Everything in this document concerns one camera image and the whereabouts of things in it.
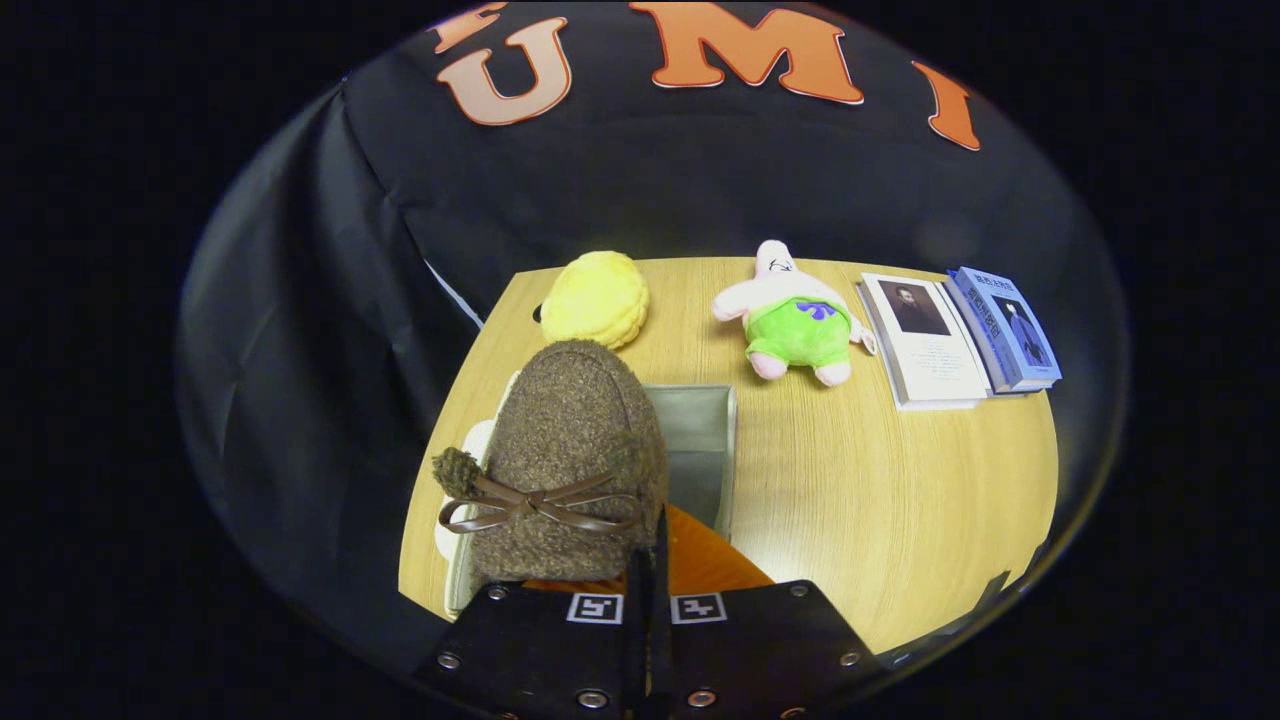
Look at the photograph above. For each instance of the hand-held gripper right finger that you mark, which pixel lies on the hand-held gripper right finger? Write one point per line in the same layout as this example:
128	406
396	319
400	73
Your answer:
663	640

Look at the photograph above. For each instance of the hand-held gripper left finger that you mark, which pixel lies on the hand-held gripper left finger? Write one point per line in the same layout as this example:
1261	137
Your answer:
636	640

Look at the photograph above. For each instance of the grey fabric storage box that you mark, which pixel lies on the grey fabric storage box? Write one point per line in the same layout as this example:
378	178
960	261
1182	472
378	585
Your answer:
700	440

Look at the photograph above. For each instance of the brown fuzzy shoe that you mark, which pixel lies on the brown fuzzy shoe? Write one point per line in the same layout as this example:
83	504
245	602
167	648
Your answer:
570	420

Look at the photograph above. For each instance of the pink and green plush toy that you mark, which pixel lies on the pink and green plush toy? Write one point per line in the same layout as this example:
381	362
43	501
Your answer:
800	335

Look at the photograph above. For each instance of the yellow plush toy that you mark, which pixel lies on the yellow plush toy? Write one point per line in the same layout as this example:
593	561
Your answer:
595	300

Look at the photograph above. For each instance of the white portrait book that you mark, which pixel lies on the white portrait book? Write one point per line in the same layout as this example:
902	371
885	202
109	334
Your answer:
940	360

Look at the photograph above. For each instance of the blue book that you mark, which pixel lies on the blue book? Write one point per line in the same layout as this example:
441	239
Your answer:
1010	330

